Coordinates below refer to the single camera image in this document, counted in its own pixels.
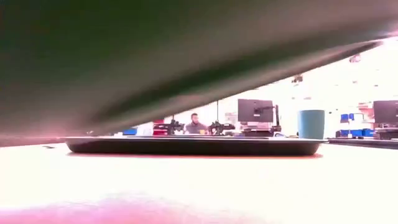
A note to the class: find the black background robot arm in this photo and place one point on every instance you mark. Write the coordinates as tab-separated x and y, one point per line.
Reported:
172	127
219	127

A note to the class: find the black computer monitor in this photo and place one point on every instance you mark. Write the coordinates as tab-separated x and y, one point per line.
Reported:
386	112
253	110

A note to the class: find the blue storage bins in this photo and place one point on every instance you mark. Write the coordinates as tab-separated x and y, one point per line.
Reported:
345	117
357	132

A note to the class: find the blue storage bin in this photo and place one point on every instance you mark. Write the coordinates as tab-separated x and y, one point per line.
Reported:
129	132

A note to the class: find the person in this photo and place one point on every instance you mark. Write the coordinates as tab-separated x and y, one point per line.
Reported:
195	127

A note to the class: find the dark serving tray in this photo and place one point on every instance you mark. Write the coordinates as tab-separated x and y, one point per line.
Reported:
192	147

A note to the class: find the red storage bins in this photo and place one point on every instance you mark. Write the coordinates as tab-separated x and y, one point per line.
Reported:
159	130

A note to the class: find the black monitor stand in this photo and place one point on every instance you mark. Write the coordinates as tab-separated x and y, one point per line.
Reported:
276	119

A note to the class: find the dark cutlery piece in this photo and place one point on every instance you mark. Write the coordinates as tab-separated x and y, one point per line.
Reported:
48	147

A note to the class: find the teal cup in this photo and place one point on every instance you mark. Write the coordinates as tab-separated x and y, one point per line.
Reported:
311	124

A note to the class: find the green plate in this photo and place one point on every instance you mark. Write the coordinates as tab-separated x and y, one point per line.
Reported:
124	62

